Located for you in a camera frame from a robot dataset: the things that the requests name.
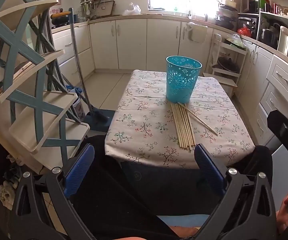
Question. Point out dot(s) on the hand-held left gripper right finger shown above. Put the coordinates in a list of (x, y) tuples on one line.
[(207, 167)]

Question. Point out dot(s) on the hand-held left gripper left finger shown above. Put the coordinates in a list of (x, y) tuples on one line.
[(80, 166)]

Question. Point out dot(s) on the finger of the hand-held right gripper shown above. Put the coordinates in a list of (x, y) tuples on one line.
[(278, 125)]

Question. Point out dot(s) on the bundle of wooden chopsticks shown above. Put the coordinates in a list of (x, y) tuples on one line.
[(182, 127)]

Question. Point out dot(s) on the teal perforated plastic basket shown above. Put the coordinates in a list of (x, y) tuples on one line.
[(181, 82)]

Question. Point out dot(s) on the person's right hand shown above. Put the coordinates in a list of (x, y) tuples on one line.
[(284, 212)]

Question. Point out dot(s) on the cream panelled drawer cabinet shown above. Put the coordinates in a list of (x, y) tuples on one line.
[(271, 87)]

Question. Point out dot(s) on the floral fabric bin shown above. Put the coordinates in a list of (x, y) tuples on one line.
[(80, 108)]

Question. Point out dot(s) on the white small shelf trolley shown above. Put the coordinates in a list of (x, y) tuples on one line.
[(230, 77)]

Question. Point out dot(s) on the white floral cloth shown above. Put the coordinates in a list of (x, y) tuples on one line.
[(7, 190)]

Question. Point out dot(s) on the dark pan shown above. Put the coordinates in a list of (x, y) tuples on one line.
[(229, 65)]

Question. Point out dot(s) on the floral tablecloth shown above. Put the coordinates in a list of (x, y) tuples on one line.
[(144, 120)]

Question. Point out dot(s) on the white appliance shelf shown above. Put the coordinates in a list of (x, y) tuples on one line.
[(284, 37)]

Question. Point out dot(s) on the black kettle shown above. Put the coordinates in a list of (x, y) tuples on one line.
[(269, 37)]

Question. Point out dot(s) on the green plastic bag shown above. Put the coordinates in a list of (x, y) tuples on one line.
[(235, 41)]

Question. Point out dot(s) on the red plastic bag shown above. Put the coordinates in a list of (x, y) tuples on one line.
[(244, 32)]

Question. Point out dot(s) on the black toaster oven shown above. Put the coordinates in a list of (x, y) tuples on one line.
[(248, 25)]

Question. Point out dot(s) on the blue and white shelf rack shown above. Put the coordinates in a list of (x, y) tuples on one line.
[(21, 75)]

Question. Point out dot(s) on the white hanging cabinet bin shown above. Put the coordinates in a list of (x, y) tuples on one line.
[(196, 32)]

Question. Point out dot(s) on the silver microwave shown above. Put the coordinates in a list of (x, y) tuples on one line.
[(250, 3)]

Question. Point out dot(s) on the cream door cabinet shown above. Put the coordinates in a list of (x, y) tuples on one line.
[(134, 45)]

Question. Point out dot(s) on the kitchen faucet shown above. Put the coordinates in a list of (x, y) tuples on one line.
[(190, 8)]

